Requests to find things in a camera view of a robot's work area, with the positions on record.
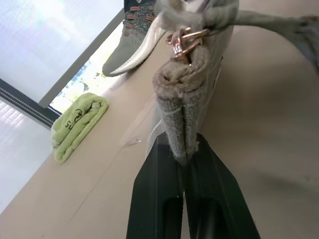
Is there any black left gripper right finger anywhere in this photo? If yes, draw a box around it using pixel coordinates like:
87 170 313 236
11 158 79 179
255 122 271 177
184 132 262 239

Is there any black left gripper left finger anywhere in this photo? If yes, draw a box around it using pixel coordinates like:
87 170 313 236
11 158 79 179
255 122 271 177
126 135 187 239

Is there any grey plaid fabric pouch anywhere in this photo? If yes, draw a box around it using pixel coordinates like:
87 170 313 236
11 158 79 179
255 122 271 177
146 0 319 167

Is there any green folded towel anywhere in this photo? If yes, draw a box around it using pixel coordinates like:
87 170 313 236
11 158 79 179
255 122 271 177
50 92 109 164

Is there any grey knit sneaker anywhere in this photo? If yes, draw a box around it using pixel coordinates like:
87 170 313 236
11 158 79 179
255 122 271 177
102 0 167 77

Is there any dark window frame bar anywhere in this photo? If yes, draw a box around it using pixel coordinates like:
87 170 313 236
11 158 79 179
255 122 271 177
0 78 62 130

